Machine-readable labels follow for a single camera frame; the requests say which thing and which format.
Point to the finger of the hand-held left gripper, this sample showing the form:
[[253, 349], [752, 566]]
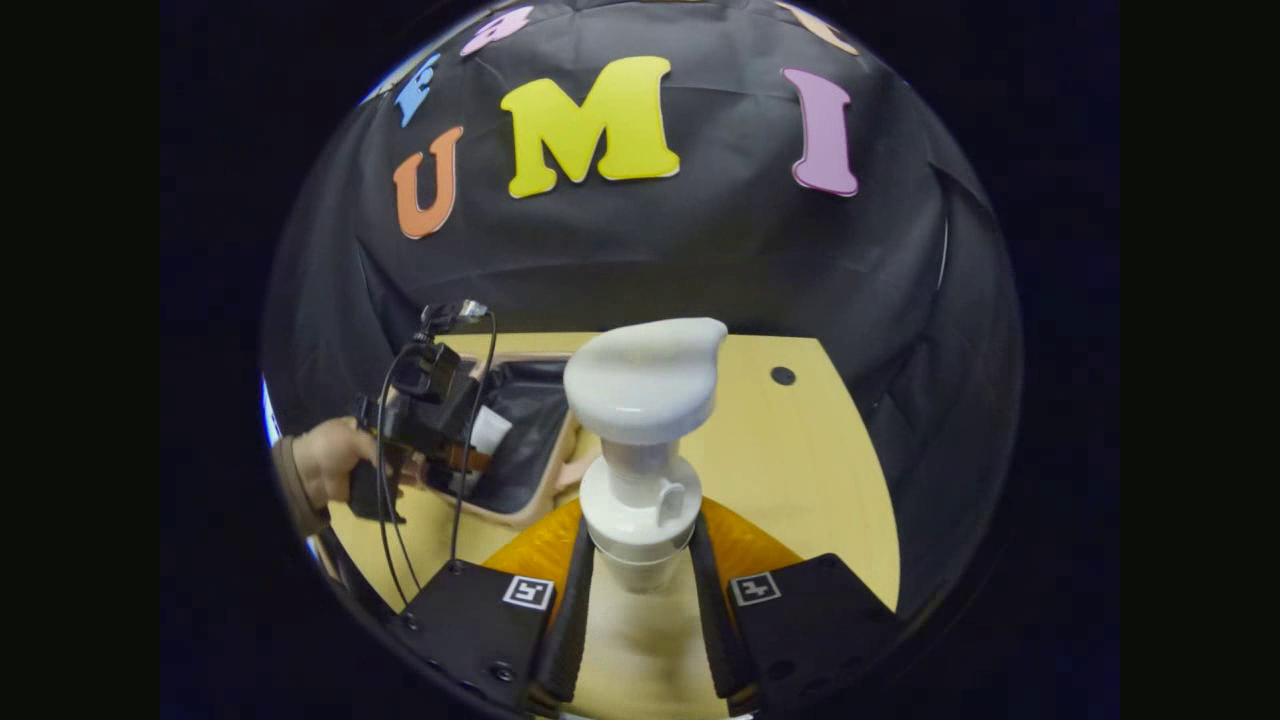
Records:
[[470, 458]]

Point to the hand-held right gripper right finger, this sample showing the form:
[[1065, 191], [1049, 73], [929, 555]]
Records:
[[800, 625]]

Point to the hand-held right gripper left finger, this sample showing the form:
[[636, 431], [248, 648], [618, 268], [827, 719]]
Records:
[[480, 625]]

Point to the white skincare tube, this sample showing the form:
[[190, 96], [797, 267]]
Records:
[[490, 430]]

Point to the pink suitcase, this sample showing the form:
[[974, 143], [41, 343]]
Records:
[[530, 420]]

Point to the white pump bottle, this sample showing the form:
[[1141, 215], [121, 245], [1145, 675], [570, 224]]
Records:
[[640, 400]]

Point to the black table grommet hole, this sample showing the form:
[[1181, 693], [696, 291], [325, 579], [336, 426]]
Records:
[[783, 375]]

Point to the black backdrop cloth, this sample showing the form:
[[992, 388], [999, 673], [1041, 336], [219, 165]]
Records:
[[700, 260]]

